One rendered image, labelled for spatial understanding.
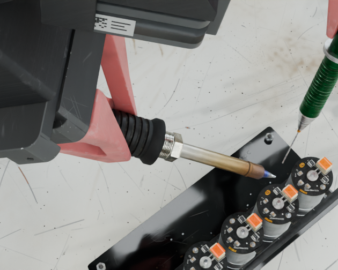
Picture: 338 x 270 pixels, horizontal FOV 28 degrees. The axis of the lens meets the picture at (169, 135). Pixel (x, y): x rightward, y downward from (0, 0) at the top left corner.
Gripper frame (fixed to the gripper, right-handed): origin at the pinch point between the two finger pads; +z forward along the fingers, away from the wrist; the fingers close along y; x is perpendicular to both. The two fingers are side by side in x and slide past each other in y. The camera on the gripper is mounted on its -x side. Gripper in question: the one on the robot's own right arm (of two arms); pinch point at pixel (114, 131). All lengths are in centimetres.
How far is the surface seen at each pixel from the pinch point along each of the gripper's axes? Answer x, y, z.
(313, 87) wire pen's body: -9.4, 2.8, 2.9
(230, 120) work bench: 0.2, 7.5, 14.5
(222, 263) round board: -2.6, -4.5, 9.0
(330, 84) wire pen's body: -10.3, 2.7, 2.7
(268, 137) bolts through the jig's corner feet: -2.8, 5.9, 14.5
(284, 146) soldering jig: -3.7, 5.5, 15.3
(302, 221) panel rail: -6.5, -1.5, 11.0
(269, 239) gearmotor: -3.6, -1.7, 13.5
